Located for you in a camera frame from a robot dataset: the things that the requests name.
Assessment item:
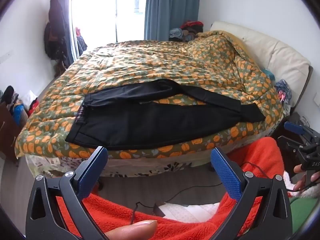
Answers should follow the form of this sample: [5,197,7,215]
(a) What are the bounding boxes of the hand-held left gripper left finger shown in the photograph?
[26,146,108,240]

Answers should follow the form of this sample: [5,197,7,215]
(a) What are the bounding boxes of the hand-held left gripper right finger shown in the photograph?
[210,147,292,240]

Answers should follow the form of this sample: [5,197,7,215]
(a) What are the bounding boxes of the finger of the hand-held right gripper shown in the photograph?
[277,135,307,155]
[284,121,305,136]

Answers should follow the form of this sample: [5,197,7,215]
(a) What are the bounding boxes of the black pants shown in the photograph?
[65,79,266,151]

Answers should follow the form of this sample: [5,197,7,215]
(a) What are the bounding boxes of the person's right hand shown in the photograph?
[292,164,308,192]

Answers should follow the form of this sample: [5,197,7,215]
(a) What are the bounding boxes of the person's left hand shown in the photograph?
[104,219,158,240]

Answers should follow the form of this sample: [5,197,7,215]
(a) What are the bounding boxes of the colourful printed cloth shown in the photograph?
[274,79,292,108]

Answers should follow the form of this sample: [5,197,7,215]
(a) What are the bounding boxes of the white quilted mat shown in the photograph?
[154,202,221,223]

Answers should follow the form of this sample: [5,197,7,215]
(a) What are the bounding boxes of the bed with leaf print sheet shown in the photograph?
[25,120,288,178]

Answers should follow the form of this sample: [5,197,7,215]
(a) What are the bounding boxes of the green cloth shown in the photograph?
[289,196,318,236]

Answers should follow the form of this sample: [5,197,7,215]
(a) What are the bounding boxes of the cream padded headboard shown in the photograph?
[209,21,312,108]

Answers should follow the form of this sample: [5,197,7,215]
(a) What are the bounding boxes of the orange fleece garment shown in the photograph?
[55,136,288,240]

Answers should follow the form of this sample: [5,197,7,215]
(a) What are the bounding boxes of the brown wooden dresser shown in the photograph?
[0,102,23,167]

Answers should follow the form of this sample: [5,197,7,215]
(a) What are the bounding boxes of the clothes heap on dresser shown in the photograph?
[0,85,39,128]

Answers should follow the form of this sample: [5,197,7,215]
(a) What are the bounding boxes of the yellow textured blanket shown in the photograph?
[224,31,253,57]

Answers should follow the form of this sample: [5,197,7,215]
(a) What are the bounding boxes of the orange floral green blanket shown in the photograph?
[14,31,286,159]

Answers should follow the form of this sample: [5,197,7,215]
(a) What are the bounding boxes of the red hanging clothes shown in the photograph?
[74,27,88,56]

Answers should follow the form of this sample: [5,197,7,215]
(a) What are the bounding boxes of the dark hanging coats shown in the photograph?
[44,0,73,68]

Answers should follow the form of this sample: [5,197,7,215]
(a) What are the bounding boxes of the pile of mixed clothes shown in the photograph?
[169,21,204,43]

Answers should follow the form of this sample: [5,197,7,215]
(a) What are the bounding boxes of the glass sliding window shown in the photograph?
[71,0,148,58]

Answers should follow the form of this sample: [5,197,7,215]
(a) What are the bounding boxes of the blue curtain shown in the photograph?
[144,0,201,42]

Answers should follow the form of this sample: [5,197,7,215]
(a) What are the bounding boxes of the black floor cable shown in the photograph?
[130,182,223,227]

